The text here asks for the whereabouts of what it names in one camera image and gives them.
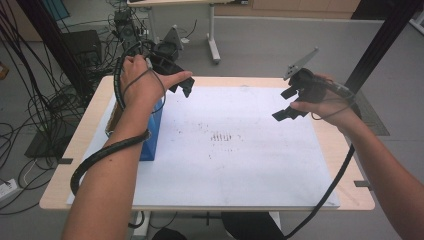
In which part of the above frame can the person's right hand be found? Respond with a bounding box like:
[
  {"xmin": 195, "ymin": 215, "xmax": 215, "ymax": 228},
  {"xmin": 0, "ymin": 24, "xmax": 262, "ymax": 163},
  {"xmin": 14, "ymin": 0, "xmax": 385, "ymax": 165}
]
[{"xmin": 290, "ymin": 73, "xmax": 362, "ymax": 130}]

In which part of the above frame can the teal panel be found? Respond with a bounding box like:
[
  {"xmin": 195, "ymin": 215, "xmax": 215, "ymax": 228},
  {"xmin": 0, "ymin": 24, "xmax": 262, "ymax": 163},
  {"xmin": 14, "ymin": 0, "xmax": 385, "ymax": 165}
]
[{"xmin": 41, "ymin": 0, "xmax": 71, "ymax": 22}]

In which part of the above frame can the thin grey left hand wire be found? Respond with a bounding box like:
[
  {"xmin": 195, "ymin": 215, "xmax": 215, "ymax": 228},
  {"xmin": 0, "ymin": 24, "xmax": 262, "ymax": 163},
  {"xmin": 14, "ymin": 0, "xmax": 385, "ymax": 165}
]
[{"xmin": 121, "ymin": 57, "xmax": 167, "ymax": 115}]

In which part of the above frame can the grey electronic device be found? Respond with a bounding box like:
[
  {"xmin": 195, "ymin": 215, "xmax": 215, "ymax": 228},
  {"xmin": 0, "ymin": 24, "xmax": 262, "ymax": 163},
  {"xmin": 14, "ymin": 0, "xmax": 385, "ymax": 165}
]
[{"xmin": 113, "ymin": 9, "xmax": 138, "ymax": 43}]

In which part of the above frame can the black box on floor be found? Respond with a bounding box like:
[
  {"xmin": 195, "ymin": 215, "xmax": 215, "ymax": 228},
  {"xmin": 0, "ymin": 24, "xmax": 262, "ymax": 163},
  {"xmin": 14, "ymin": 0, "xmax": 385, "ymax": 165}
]
[{"xmin": 60, "ymin": 29, "xmax": 103, "ymax": 68}]

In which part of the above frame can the tangle of black floor cables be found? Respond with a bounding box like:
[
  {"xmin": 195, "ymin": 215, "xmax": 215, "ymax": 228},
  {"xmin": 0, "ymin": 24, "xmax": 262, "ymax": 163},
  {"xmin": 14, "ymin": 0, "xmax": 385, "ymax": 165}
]
[{"xmin": 0, "ymin": 0, "xmax": 198, "ymax": 216}]

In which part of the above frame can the wooden cabinet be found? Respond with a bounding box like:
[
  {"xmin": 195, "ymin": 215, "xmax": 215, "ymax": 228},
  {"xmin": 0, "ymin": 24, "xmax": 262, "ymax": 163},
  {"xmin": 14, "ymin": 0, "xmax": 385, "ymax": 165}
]
[{"xmin": 214, "ymin": 0, "xmax": 362, "ymax": 20}]

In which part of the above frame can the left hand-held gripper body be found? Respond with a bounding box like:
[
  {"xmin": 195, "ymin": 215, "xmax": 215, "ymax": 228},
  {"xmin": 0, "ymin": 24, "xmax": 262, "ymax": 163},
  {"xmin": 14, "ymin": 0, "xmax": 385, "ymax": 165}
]
[{"xmin": 146, "ymin": 25, "xmax": 188, "ymax": 76}]

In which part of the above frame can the thin grey right hand wire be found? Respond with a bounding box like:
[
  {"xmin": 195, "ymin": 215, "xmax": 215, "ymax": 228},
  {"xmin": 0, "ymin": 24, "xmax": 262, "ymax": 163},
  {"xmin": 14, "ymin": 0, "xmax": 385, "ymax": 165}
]
[{"xmin": 310, "ymin": 83, "xmax": 355, "ymax": 121}]

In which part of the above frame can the grey grid floor mat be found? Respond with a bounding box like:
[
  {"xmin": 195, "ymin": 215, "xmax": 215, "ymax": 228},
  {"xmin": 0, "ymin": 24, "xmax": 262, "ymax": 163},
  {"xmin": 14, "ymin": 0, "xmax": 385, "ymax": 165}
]
[{"xmin": 353, "ymin": 89, "xmax": 391, "ymax": 137}]

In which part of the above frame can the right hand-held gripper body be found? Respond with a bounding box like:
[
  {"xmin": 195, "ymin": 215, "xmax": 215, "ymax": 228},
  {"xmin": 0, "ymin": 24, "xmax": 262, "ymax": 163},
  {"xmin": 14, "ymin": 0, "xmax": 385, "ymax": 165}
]
[{"xmin": 283, "ymin": 46, "xmax": 330, "ymax": 104}]

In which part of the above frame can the white background table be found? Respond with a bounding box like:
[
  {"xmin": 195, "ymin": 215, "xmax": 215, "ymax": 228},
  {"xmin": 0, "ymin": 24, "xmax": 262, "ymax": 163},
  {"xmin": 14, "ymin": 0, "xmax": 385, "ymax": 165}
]
[{"xmin": 126, "ymin": 0, "xmax": 250, "ymax": 65}]

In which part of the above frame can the black floor plate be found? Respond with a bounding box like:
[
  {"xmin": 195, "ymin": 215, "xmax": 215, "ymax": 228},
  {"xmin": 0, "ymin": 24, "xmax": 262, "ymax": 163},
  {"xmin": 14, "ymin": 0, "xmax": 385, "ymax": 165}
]
[{"xmin": 24, "ymin": 126, "xmax": 78, "ymax": 159}]

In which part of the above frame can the black sleeved right gripper cable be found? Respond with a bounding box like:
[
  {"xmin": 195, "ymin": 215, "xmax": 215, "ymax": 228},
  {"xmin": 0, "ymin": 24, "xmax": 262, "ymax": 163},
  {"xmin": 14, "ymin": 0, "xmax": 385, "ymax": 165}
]
[{"xmin": 284, "ymin": 79, "xmax": 363, "ymax": 240}]

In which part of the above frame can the white power strip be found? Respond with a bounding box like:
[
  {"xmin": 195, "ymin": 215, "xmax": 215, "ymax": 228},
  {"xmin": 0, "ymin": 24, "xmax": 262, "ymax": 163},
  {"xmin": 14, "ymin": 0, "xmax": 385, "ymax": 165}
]
[{"xmin": 0, "ymin": 178, "xmax": 20, "ymax": 202}]

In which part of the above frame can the blue cardboard box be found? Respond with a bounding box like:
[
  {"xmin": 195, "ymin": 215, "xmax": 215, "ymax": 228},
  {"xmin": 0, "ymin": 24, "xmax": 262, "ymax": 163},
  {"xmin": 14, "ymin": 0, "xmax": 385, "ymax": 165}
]
[{"xmin": 105, "ymin": 98, "xmax": 165, "ymax": 162}]

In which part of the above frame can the person's dark-clothed leg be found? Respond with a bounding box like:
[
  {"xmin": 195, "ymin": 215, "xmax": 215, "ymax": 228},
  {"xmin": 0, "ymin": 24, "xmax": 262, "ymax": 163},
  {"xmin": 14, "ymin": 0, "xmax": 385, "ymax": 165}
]
[
  {"xmin": 151, "ymin": 226, "xmax": 189, "ymax": 240},
  {"xmin": 219, "ymin": 211, "xmax": 288, "ymax": 240}
]

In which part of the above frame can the white paper sheet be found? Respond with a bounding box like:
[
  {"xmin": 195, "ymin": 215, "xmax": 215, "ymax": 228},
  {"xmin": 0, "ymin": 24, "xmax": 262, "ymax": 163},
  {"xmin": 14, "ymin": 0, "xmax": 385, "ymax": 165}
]
[{"xmin": 66, "ymin": 85, "xmax": 341, "ymax": 208}]

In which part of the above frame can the black metal stand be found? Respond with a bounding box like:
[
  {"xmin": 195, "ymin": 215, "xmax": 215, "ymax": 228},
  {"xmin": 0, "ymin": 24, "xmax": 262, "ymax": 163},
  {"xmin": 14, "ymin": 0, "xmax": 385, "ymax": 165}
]
[{"xmin": 344, "ymin": 0, "xmax": 424, "ymax": 95}]

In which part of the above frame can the person's left hand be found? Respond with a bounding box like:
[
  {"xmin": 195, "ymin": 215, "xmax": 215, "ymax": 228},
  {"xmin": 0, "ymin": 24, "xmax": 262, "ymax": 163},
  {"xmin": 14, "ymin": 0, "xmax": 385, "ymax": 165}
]
[{"xmin": 120, "ymin": 54, "xmax": 194, "ymax": 111}]

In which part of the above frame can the thin grey hand wire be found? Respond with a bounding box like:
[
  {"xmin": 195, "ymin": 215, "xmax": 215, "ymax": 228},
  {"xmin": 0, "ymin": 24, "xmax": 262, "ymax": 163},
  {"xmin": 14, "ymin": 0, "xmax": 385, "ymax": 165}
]
[
  {"xmin": 121, "ymin": 57, "xmax": 167, "ymax": 115},
  {"xmin": 310, "ymin": 83, "xmax": 355, "ymax": 121}
]

